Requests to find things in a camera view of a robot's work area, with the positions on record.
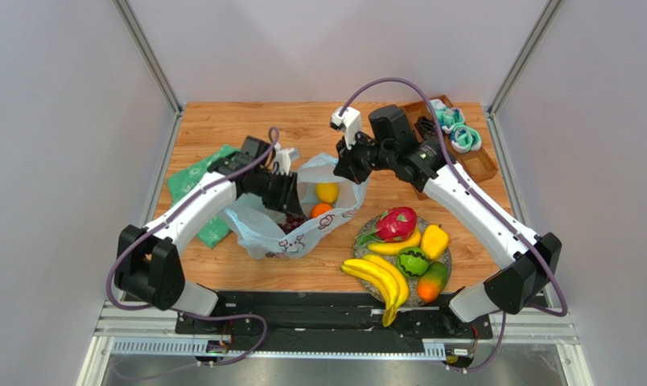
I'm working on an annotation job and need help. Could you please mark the yellow fake bell pepper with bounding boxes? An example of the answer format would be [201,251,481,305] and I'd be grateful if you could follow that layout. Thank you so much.
[419,224,450,261]

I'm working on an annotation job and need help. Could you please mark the black patterned rolled sock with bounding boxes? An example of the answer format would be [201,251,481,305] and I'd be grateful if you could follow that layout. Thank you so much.
[414,116,439,141]

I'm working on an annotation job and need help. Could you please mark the green fake mango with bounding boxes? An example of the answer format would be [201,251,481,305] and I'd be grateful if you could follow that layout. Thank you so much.
[416,261,450,302]

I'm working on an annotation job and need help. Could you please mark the green white sock far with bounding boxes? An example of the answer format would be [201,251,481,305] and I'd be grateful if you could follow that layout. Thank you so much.
[430,99,465,134]

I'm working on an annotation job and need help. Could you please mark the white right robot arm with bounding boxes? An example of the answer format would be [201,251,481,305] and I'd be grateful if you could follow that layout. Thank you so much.
[330,105,562,322]

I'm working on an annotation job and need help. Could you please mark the orange fake fruit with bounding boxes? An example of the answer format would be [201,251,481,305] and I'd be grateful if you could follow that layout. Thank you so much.
[309,203,334,219]

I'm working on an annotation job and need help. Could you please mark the yellow fake banana bunch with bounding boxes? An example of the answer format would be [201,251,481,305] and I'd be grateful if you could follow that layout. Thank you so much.
[340,254,410,327]

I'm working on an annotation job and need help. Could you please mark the green fake watermelon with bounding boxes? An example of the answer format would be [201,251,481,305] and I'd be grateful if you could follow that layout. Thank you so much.
[395,247,431,278]

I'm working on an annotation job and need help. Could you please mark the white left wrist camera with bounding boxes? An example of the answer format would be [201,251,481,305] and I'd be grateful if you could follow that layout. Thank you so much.
[271,144,300,175]

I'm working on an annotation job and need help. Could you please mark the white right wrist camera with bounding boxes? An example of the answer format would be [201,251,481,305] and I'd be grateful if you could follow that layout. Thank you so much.
[329,106,362,150]

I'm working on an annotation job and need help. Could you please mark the yellow fake lemon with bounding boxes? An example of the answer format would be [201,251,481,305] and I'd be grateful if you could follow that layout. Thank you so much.
[315,183,340,204]

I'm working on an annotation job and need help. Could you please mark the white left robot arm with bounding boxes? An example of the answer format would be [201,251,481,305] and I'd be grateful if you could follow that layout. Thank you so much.
[106,128,303,321]

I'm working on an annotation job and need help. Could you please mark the green white sock near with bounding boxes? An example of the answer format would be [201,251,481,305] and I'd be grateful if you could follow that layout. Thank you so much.
[450,125,482,154]

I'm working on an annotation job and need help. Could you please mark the green white sock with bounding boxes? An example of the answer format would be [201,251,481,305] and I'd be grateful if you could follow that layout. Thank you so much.
[430,99,465,134]
[450,125,482,154]

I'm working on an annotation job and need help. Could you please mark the green white cloth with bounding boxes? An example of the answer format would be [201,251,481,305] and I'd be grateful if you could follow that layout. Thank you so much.
[166,143,241,248]

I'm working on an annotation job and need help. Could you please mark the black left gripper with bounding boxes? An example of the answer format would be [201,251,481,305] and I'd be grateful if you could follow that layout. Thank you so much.
[252,169,304,217]

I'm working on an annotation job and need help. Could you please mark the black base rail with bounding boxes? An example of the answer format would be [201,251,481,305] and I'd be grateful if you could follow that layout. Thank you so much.
[175,290,493,354]

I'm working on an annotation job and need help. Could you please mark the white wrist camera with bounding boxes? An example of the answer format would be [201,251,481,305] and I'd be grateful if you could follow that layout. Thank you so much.
[271,144,300,175]
[329,106,362,150]

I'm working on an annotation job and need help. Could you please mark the red fake dragon fruit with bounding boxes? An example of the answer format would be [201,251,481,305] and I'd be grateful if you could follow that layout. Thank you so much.
[356,207,418,246]

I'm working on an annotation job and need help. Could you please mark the light blue plastic bag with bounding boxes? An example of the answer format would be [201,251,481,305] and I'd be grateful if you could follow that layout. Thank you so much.
[221,152,370,261]

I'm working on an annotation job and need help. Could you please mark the dark fake grapes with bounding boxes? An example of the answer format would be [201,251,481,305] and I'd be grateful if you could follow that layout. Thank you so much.
[278,215,307,234]

